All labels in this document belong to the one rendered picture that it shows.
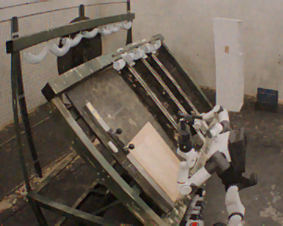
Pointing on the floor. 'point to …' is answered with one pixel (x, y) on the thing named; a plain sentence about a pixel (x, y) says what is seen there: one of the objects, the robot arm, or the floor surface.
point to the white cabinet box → (229, 63)
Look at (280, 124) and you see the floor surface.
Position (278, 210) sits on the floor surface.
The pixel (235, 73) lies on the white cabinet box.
